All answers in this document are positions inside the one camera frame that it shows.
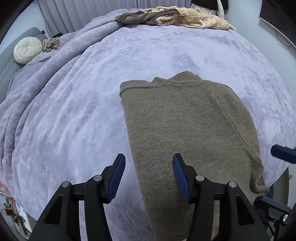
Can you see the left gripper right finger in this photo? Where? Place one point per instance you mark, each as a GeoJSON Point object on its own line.
{"type": "Point", "coordinates": [221, 212]}

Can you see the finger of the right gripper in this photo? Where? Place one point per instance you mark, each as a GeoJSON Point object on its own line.
{"type": "Point", "coordinates": [284, 153]}

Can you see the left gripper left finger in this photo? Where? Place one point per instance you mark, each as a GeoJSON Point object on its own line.
{"type": "Point", "coordinates": [60, 218]}

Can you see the brown knit sweater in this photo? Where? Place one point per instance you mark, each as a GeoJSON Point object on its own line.
{"type": "Point", "coordinates": [205, 122]}

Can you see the cluttered items by bed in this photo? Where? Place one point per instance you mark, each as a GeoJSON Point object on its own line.
{"type": "Point", "coordinates": [14, 215]}

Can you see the lavender plush blanket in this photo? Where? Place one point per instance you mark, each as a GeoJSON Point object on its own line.
{"type": "Point", "coordinates": [63, 117]}

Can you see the white puffer jacket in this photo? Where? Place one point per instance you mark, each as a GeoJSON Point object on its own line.
{"type": "Point", "coordinates": [219, 12]}

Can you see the cream striped garment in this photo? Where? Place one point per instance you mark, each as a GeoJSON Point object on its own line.
{"type": "Point", "coordinates": [189, 17]}

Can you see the grey quilted headboard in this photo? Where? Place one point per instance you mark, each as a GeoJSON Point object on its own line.
{"type": "Point", "coordinates": [8, 65]}

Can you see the black sparkly skirt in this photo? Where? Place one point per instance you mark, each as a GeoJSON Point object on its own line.
{"type": "Point", "coordinates": [210, 4]}

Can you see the round white cushion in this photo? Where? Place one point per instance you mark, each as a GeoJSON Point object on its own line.
{"type": "Point", "coordinates": [26, 49]}

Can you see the crumpled beige cloth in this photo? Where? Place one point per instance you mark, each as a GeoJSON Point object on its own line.
{"type": "Point", "coordinates": [50, 44]}

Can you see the grey brown fleece garment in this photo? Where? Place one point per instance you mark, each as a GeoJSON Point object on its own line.
{"type": "Point", "coordinates": [141, 17]}

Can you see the grey curtain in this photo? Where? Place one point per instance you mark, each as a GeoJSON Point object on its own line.
{"type": "Point", "coordinates": [66, 16]}

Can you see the wall mounted monitor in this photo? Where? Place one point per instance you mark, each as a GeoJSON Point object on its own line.
{"type": "Point", "coordinates": [281, 16]}

